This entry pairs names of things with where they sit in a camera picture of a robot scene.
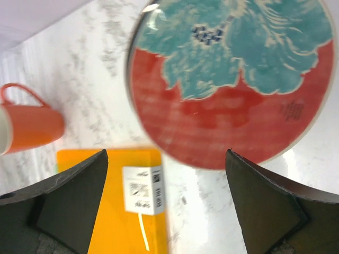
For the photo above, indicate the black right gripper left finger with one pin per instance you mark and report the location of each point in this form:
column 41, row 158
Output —
column 57, row 214

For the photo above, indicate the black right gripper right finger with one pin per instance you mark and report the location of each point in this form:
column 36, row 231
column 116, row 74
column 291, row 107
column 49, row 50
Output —
column 279, row 215

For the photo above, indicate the red teal floral plate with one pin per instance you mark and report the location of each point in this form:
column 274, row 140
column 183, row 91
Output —
column 207, row 76

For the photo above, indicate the yellow clip file folder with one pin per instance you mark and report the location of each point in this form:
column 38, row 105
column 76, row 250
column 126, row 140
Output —
column 131, row 216

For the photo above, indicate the orange mug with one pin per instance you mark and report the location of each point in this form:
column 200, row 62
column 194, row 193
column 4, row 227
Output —
column 25, row 127

